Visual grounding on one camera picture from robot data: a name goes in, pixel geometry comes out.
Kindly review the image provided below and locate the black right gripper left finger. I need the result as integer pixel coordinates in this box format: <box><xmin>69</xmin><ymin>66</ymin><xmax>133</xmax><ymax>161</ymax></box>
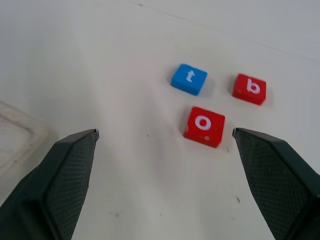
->
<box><xmin>0</xmin><ymin>128</ymin><xmax>100</xmax><ymax>240</ymax></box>

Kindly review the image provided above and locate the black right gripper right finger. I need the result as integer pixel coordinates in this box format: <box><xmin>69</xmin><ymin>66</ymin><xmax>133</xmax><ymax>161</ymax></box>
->
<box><xmin>232</xmin><ymin>127</ymin><xmax>320</xmax><ymax>240</ymax></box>

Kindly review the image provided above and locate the red letter o block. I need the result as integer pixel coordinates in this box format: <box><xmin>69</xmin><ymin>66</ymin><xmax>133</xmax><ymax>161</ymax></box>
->
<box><xmin>183</xmin><ymin>106</ymin><xmax>226</xmax><ymax>149</ymax></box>

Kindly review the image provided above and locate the red letter b block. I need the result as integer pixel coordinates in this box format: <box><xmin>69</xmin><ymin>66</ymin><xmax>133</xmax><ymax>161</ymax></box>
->
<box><xmin>231</xmin><ymin>72</ymin><xmax>267</xmax><ymax>106</ymax></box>

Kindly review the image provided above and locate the blue letter t block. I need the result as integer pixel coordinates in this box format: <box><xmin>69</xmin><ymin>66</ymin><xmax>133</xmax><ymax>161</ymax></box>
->
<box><xmin>170</xmin><ymin>63</ymin><xmax>209</xmax><ymax>96</ymax></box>

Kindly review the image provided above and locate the light wooden letter tray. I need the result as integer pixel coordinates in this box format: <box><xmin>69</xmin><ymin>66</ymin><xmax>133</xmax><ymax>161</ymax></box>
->
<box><xmin>0</xmin><ymin>100</ymin><xmax>50</xmax><ymax>181</ymax></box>

